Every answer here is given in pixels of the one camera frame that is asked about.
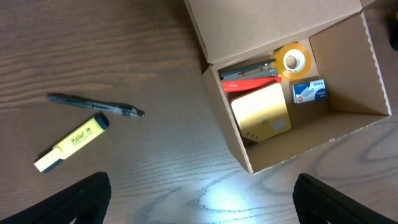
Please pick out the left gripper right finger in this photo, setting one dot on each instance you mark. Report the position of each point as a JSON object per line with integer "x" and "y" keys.
{"x": 316, "y": 202}

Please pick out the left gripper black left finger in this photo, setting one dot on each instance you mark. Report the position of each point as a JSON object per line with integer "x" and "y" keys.
{"x": 86, "y": 201}

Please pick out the yellow highlighter marker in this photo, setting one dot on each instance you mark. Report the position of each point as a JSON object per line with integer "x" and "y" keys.
{"x": 72, "y": 143}

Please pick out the black ballpoint pen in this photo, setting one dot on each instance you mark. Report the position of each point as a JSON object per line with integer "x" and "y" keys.
{"x": 81, "y": 102}

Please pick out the yellow sticky note pad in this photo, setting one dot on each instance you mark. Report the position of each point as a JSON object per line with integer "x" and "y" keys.
{"x": 261, "y": 114}

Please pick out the blue white staples box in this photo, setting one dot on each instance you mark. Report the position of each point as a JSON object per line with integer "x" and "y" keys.
{"x": 310, "y": 91}

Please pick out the yellow tape roll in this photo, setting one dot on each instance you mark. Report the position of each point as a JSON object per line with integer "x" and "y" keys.
{"x": 293, "y": 61}

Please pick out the cardboard box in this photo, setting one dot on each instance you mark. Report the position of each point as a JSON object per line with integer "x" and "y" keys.
{"x": 234, "y": 31}

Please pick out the black correction tape dispenser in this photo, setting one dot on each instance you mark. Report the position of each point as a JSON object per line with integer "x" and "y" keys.
{"x": 392, "y": 30}

